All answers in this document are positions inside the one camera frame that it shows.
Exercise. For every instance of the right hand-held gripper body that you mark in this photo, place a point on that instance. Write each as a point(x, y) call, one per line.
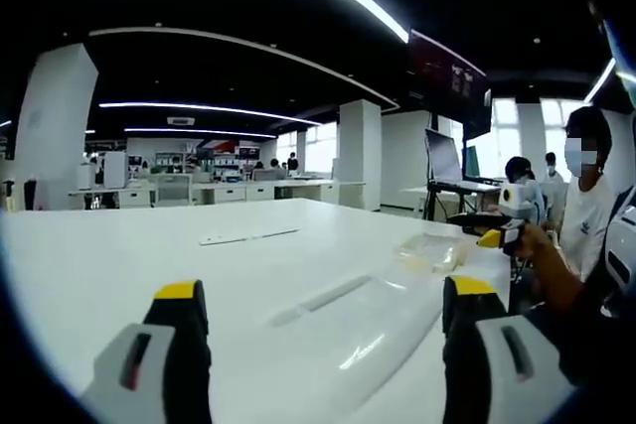
point(517, 200)

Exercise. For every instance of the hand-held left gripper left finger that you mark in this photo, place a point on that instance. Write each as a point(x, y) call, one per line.
point(149, 369)

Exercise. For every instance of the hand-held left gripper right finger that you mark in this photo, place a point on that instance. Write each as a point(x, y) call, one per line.
point(502, 369)

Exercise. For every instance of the clear plastic bag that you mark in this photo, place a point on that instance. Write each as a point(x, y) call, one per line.
point(308, 344)
point(432, 252)

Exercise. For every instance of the person's right hand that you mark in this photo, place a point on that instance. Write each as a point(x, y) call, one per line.
point(531, 242)

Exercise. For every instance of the black round tray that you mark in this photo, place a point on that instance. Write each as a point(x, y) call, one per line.
point(474, 221)

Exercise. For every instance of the green monitor screen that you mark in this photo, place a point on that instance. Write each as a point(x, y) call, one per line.
point(472, 162)

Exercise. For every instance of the white chest-worn device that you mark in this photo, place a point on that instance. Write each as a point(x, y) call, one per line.
point(621, 250)

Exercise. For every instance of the large dark hanging screen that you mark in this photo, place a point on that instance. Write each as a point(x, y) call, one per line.
point(447, 81)

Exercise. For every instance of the flat white plastic strip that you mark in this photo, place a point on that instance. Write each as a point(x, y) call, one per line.
point(248, 236)

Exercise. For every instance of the row of white office desks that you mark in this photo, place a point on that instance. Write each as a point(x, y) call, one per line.
point(223, 190)

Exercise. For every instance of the white cabinet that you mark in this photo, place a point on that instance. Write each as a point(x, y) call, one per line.
point(115, 169)

